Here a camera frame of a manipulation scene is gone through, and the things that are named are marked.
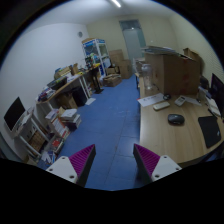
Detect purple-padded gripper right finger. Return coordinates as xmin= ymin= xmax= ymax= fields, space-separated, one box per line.
xmin=133 ymin=144 xmax=181 ymax=183

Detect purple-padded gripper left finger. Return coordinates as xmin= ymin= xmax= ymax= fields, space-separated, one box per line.
xmin=46 ymin=144 xmax=96 ymax=187

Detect black computer mouse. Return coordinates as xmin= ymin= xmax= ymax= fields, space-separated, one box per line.
xmin=168 ymin=114 xmax=185 ymax=125

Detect black mouse pad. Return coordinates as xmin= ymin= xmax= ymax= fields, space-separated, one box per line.
xmin=198 ymin=116 xmax=221 ymax=148

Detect wooden office desk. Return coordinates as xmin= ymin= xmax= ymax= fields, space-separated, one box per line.
xmin=138 ymin=73 xmax=224 ymax=165

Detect stack of books on floor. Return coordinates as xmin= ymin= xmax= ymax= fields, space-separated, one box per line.
xmin=60 ymin=109 xmax=81 ymax=130

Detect white shelving rack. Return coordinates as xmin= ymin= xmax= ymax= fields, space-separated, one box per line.
xmin=15 ymin=107 xmax=50 ymax=159

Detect white remote control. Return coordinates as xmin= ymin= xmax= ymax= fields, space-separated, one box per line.
xmin=153 ymin=102 xmax=170 ymax=111

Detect white paper sheet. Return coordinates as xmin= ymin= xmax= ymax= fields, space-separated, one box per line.
xmin=138 ymin=93 xmax=163 ymax=107

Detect white calculator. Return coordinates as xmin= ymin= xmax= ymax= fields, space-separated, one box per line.
xmin=175 ymin=96 xmax=186 ymax=106

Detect cluttered wooden side desk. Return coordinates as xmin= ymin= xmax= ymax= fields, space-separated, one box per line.
xmin=35 ymin=64 xmax=102 ymax=111

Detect white monitor on left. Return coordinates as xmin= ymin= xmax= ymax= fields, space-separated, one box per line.
xmin=4 ymin=97 xmax=25 ymax=132

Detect open cardboard box on floor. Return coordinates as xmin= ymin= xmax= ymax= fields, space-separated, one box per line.
xmin=103 ymin=74 xmax=122 ymax=87

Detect large cardboard box on desk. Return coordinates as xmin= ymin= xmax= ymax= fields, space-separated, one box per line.
xmin=144 ymin=47 xmax=200 ymax=95

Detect clear plastic water jug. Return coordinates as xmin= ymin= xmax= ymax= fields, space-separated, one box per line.
xmin=142 ymin=64 xmax=153 ymax=90

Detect black monitor on right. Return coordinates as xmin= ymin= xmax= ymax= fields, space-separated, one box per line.
xmin=210 ymin=74 xmax=224 ymax=110

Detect stacked cardboard boxes at back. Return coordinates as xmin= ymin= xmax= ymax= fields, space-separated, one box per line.
xmin=109 ymin=49 xmax=132 ymax=79

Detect glass display cabinet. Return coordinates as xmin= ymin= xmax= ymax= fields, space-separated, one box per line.
xmin=82 ymin=38 xmax=111 ymax=77

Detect grey door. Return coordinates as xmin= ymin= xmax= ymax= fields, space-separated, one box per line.
xmin=120 ymin=20 xmax=146 ymax=61

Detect ceiling fluorescent light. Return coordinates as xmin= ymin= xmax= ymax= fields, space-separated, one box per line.
xmin=111 ymin=0 xmax=121 ymax=8

